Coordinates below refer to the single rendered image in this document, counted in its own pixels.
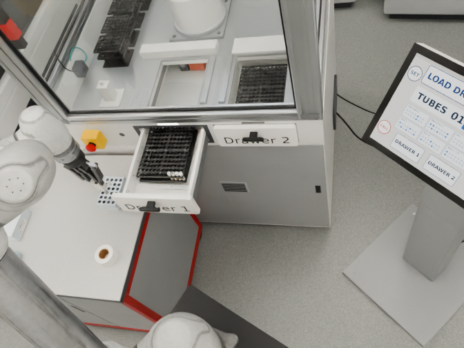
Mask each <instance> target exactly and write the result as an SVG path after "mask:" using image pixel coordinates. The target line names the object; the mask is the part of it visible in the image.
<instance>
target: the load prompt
mask: <svg viewBox="0 0 464 348"><path fill-rule="evenodd" d="M420 83H422V84H425V85H426V86H428V87H430V88H432V89H433V90H435V91H437V92H439V93H440V94H442V95H444V96H446V97H448V98H450V99H452V100H453V101H455V102H457V103H459V104H460V105H462V106H464V81H462V80H460V79H458V78H456V77H454V76H452V75H450V74H448V73H446V72H444V71H443V70H441V69H439V68H437V67H435V66H433V65H431V64H430V65H429V68H428V69H427V71H426V73H425V74H424V76H423V78H422V79H421V81H420Z"/></svg>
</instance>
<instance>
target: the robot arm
mask: <svg viewBox="0 0 464 348"><path fill-rule="evenodd" d="M19 127H20V129H19V130H18V131H17V132H16V133H14V134H12V135H11V136H8V137H5V138H4V139H2V140H0V317H1V318H2V319H3V320H4V321H5V322H7V323H8V324H9V325H10V326H11V327H13V328H14V329H15V330H16V331H18V332H19V333H20V334H21V335H22V336H23V337H24V338H25V339H26V340H27V341H28V342H30V343H31V344H32V345H33V346H34V347H36V348H128V347H127V346H124V345H121V344H119V343H117V342H115V341H103V342H102V341H101V340H100V339H99V338H98V337H97V336H96V335H95V334H94V333H93V332H92V331H91V330H90V329H89V328H88V327H87V326H86V325H85V324H84V323H83V322H82V321H81V320H80V319H79V318H78V317H77V316H76V315H75V314H74V313H73V312H72V311H71V310H70V309H69V308H68V307H67V305H66V304H65V303H64V302H63V301H62V300H61V299H60V298H59V297H58V296H57V295H56V294H55V293H54V292H53V291H52V290H51V289H50V288H49V287H48V286H47V285H46V284H45V283H44V282H43V281H42V280H41V279H40V277H39V276H38V275H37V274H36V273H35V272H34V271H33V270H32V269H31V268H30V267H29V266H28V265H27V264H26V263H25V262H24V261H23V260H22V259H21V258H20V257H19V256H18V255H17V254H16V253H15V252H14V251H13V250H12V249H11V248H10V247H9V246H8V235H7V233H6V232H5V229H4V227H3V226H5V225H6V224H7V223H9V222H11V221H12V220H14V219H15V218H16V217H17V216H19V215H21V214H22V213H23V212H24V211H25V210H27V209H28V208H29V207H31V206H32V205H34V204H36V203H37V202H38V201H39V200H41V199H42V198H43V197H44V195H45V194H46V193H47V192H48V190H49V189H50V187H51V185H52V183H53V180H54V178H55V174H56V163H55V160H56V161H57V162H59V163H61V164H63V165H64V168H66V169H68V170H69V171H70V172H71V173H73V174H74V175H76V176H77V177H78V178H79V179H81V180H83V181H84V180H86V181H87V182H90V183H91V184H92V185H93V186H94V187H95V188H96V189H97V190H98V191H99V192H100V191H101V190H102V191H103V192H105V190H106V187H107V184H106V183H105V182H104V181H103V180H102V179H103V177H104V175H103V173H102V172H101V170H100V169H99V167H98V163H97V162H95V163H94V164H92V163H90V162H89V161H88V160H87V159H86V158H85V155H84V152H83V151H82V150H81V149H80V145H79V144H78V142H77V141H76V140H75V139H74V138H73V136H72V135H71V134H70V133H69V131H68V129H67V127H66V126H65V124H64V123H63V122H62V121H61V120H60V119H59V118H58V117H57V116H56V115H55V114H53V113H52V112H51V111H49V110H48V109H47V108H44V107H43V106H37V105H36V106H30V107H28V108H26V109H25V110H23V111H22V112H21V114H20V116H19ZM238 341H239V339H238V337H237V335H236V334H234V333H225V332H223V331H220V330H218V329H215V328H213V327H212V326H211V325H210V324H209V323H207V322H206V321H205V320H203V319H202V318H201V317H199V316H197V315H194V314H192V313H187V312H175V313H171V314H168V315H167V316H164V317H163V318H161V319H160V320H158V321H157V322H156V323H155V324H154V325H153V327H152V328H151V330H150V331H149V332H148V333H147V334H146V335H145V336H144V337H143V338H142V339H141V340H140V341H139V342H138V343H137V344H136V345H134V346H133V347H131V348H235V346H236V345H237V344H238Z"/></svg>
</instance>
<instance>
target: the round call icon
mask: <svg viewBox="0 0 464 348"><path fill-rule="evenodd" d="M393 126H394V124H393V123H391V122H389V121H388V120H386V119H385V118H383V117H381V119H380V121H379V123H378V124H377V126H376V128H375V130H376V131H378V132H379V133H381V134H382V135H384V136H385V137H387V136H388V134H389V132H390V130H391V129H392V127H393Z"/></svg>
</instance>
